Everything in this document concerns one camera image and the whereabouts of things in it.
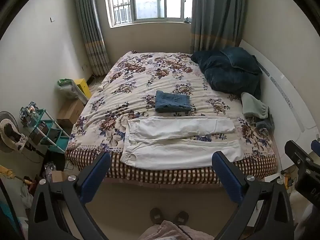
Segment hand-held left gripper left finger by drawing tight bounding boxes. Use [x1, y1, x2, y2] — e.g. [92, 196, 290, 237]
[28, 152, 111, 240]

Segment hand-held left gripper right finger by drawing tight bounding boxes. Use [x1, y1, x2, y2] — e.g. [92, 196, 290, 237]
[212, 151, 295, 240]

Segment white pants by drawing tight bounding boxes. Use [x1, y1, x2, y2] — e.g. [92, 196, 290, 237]
[120, 116, 242, 169]

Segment person's right forearm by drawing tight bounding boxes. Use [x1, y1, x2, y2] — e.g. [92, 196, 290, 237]
[294, 202, 315, 240]

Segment small cardboard box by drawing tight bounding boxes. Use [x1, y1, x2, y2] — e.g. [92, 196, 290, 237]
[51, 170, 69, 183]

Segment grey-blue crumpled cloth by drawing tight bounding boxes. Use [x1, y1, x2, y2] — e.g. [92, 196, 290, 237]
[256, 120, 275, 136]

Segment white headboard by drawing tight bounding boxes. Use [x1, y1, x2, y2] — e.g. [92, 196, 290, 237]
[239, 39, 319, 173]

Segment dark slipper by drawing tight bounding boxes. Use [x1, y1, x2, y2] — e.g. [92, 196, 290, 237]
[175, 211, 190, 224]
[150, 208, 163, 223]

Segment teal shelf rack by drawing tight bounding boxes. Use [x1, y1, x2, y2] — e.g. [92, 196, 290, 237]
[21, 109, 70, 153]

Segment light green cloth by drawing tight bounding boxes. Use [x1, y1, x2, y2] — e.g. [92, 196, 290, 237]
[241, 92, 269, 119]

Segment large cardboard box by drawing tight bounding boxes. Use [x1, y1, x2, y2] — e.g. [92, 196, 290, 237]
[57, 99, 85, 128]

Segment yellow box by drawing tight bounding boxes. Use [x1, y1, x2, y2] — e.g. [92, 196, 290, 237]
[74, 79, 92, 100]

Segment folded blue jeans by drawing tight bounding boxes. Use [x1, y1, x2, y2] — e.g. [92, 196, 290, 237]
[155, 91, 196, 113]

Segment green and white plastic bag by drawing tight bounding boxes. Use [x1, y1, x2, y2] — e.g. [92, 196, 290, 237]
[57, 79, 83, 100]

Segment standing fan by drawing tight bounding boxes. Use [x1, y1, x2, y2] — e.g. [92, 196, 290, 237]
[0, 111, 28, 153]

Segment dark blue blanket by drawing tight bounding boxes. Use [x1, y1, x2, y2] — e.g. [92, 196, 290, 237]
[191, 47, 263, 98]

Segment floral bedspread bed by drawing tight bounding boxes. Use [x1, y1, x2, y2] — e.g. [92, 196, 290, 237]
[65, 51, 278, 187]

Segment dark blue pillow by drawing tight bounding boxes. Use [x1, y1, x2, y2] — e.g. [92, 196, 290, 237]
[220, 47, 263, 75]

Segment striped grey-blue curtain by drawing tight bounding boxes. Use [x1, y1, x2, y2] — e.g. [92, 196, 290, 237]
[190, 0, 247, 54]
[72, 0, 112, 75]

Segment barred window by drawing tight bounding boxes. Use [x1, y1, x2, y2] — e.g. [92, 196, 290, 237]
[104, 0, 194, 28]

